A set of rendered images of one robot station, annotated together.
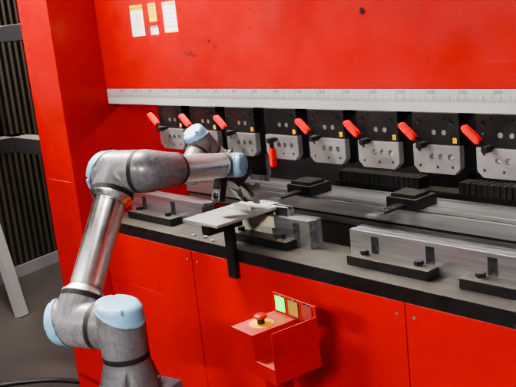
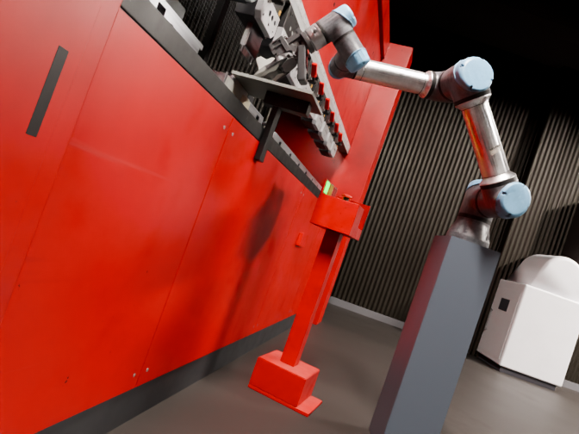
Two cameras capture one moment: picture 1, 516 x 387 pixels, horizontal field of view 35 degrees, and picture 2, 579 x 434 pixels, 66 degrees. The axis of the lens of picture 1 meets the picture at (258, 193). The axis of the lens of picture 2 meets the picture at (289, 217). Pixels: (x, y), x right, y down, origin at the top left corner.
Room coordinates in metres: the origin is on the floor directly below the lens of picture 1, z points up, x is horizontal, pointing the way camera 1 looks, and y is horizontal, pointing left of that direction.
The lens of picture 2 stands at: (3.30, 1.32, 0.59)
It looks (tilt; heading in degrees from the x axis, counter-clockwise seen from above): 2 degrees up; 235
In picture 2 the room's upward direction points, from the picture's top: 20 degrees clockwise
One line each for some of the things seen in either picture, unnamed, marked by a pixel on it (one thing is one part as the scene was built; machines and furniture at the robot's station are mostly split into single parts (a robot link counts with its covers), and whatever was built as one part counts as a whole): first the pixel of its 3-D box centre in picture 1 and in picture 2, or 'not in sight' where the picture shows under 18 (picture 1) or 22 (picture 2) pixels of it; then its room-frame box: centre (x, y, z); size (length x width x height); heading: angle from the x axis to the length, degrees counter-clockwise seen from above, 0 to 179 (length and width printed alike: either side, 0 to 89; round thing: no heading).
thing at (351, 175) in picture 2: not in sight; (317, 172); (1.14, -1.63, 1.15); 0.85 x 0.25 x 2.30; 131
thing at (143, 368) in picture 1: (128, 370); (470, 230); (1.86, 0.36, 0.82); 0.15 x 0.15 x 0.10
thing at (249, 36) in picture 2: (258, 167); (250, 44); (2.75, -0.01, 1.13); 0.10 x 0.02 x 0.10; 41
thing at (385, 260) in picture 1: (391, 265); not in sight; (2.25, -0.36, 0.89); 0.30 x 0.05 x 0.03; 41
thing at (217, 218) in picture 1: (229, 213); (278, 93); (2.65, 0.10, 1.00); 0.26 x 0.18 x 0.01; 131
